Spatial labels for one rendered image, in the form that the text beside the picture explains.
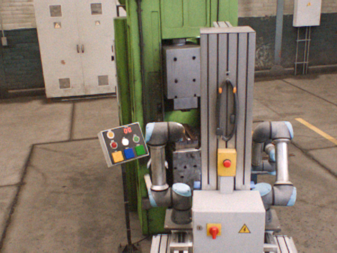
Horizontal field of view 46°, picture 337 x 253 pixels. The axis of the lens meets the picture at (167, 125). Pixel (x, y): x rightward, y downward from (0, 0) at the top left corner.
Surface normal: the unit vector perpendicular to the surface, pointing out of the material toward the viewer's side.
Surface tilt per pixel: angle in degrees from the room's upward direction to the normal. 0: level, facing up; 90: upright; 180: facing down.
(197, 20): 90
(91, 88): 90
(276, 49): 90
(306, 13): 90
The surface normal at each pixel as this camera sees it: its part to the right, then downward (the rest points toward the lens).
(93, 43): 0.23, 0.32
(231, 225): -0.07, 0.33
